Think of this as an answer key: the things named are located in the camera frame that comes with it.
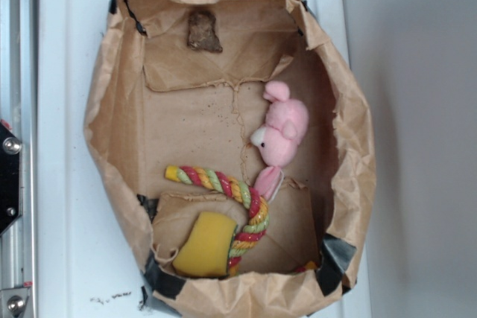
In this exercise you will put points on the yellow sponge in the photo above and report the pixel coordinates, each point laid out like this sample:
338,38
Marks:
206,251

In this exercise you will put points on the black metal bracket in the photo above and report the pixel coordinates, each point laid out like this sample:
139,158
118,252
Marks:
10,177

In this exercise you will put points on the brown rock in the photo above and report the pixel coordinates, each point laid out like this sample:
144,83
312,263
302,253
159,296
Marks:
202,34

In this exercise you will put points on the pink plush toy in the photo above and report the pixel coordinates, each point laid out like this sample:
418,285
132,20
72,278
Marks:
278,139

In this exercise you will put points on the aluminium frame rail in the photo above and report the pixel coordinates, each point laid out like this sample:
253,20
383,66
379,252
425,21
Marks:
19,50

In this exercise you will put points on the multicolour twisted rope toy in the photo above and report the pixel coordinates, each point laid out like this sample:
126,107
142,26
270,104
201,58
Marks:
251,200

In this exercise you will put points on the brown paper bag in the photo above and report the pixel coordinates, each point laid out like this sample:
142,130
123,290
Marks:
156,102

